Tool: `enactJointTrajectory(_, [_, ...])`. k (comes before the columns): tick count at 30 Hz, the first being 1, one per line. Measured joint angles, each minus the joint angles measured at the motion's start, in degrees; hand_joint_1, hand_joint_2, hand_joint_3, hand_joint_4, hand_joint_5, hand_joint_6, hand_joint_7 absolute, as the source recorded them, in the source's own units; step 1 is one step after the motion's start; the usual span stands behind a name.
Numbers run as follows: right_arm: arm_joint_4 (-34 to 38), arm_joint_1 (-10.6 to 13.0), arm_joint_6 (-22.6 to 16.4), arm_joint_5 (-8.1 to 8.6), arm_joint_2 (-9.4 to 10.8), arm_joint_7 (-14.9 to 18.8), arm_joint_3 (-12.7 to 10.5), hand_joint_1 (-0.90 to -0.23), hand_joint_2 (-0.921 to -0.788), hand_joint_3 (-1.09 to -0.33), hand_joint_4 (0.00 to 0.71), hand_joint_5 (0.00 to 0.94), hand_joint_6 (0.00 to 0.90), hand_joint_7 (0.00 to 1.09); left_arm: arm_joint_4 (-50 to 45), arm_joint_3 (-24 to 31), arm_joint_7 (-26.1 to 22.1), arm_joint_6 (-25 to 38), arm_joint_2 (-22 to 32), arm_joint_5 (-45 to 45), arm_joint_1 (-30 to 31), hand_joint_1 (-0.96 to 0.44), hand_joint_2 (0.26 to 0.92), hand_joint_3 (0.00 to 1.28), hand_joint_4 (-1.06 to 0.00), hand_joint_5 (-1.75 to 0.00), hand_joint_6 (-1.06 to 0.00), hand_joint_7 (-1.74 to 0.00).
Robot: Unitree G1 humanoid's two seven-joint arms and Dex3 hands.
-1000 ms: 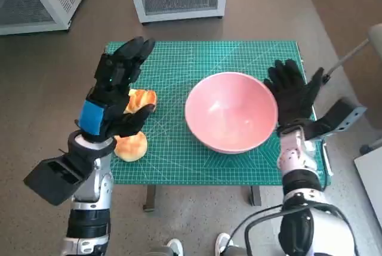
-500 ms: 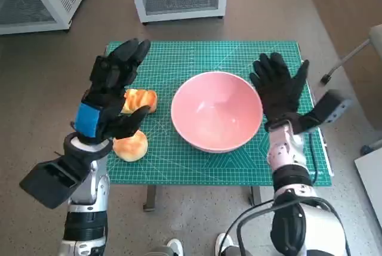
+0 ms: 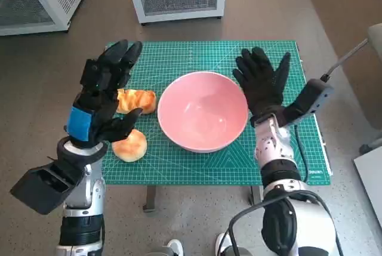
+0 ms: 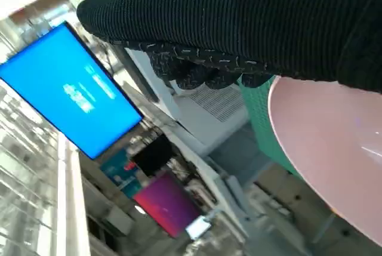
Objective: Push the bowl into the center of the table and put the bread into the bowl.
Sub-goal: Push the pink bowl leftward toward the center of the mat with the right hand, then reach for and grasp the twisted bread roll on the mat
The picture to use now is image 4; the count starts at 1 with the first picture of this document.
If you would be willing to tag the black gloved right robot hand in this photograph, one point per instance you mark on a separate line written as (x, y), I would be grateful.
(238, 23)

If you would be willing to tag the pink bowl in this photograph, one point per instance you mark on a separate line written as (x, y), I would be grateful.
(334, 148)

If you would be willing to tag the green cutting mat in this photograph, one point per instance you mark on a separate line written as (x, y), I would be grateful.
(259, 118)

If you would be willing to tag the white cabinet with mesh panel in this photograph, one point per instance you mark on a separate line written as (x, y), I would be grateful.
(209, 118)

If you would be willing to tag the black monitor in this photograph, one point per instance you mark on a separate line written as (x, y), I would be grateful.
(152, 156)

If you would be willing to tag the teal poster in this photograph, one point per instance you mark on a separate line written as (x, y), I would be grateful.
(119, 172)

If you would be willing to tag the purple red monitor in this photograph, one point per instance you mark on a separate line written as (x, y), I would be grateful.
(170, 205)

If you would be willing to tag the small white tablet screen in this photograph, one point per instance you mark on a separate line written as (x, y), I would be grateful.
(197, 227)

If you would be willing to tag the white shelving unit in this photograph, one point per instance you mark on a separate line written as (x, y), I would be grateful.
(71, 196)

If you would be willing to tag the large wall display screen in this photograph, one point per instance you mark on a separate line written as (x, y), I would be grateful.
(65, 89)

